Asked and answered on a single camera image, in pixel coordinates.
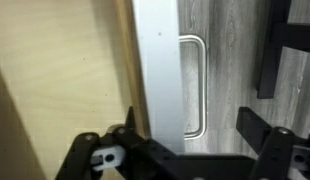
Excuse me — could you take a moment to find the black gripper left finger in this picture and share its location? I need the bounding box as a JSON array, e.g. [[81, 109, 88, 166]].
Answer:
[[55, 105, 200, 180]]

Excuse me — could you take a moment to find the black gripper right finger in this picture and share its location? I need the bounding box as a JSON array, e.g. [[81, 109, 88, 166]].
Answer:
[[236, 106, 310, 180]]

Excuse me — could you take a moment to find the white drawer with steel handle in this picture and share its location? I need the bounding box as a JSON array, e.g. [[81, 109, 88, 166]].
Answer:
[[0, 0, 209, 180]]

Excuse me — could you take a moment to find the black robot stand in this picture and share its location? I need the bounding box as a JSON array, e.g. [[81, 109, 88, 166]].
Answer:
[[256, 0, 310, 100]]

